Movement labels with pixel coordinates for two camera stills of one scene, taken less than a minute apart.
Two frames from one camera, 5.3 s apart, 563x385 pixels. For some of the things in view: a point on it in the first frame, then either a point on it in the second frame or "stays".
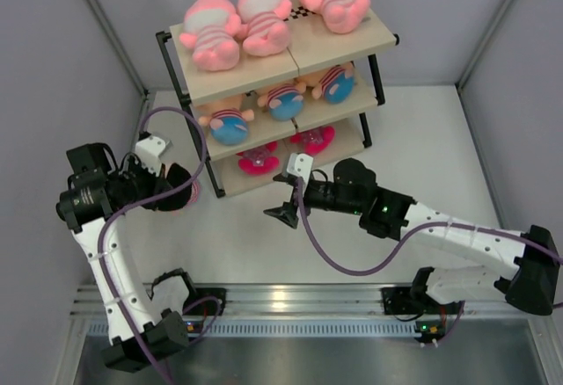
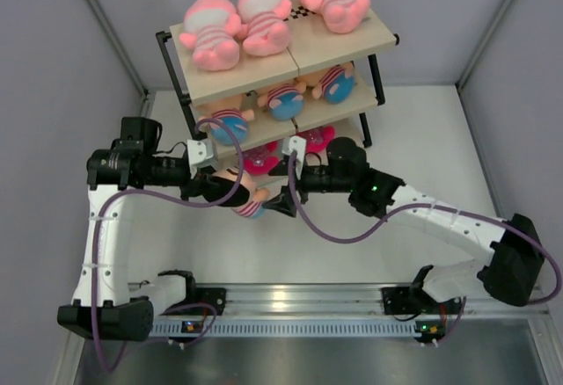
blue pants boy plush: x=335 y=83 stays
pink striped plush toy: x=263 y=10 stays
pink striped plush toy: x=211 y=23 stays
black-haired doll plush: x=178 y=175 -> x=234 y=188
